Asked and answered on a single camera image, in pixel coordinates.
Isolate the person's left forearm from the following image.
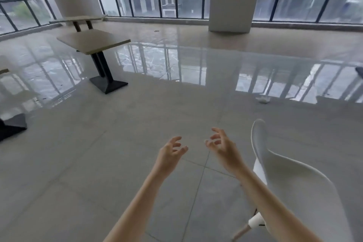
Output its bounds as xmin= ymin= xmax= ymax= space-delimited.
xmin=103 ymin=167 xmax=171 ymax=242

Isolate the person's right forearm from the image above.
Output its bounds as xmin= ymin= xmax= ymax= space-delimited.
xmin=233 ymin=165 xmax=324 ymax=242

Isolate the beige table with black base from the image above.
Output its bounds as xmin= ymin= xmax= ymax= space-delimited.
xmin=56 ymin=29 xmax=131 ymax=95

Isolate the black table base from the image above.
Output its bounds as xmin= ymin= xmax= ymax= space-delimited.
xmin=0 ymin=113 xmax=28 ymax=142

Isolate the beige table with brown legs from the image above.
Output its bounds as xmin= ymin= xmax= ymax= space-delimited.
xmin=49 ymin=15 xmax=108 ymax=33

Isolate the person's right hand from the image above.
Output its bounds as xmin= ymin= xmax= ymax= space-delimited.
xmin=205 ymin=127 xmax=245 ymax=176

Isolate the person's left hand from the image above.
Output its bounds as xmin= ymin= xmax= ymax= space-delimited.
xmin=154 ymin=136 xmax=189 ymax=176

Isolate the white plastic chair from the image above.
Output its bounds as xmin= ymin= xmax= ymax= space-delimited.
xmin=232 ymin=119 xmax=355 ymax=242

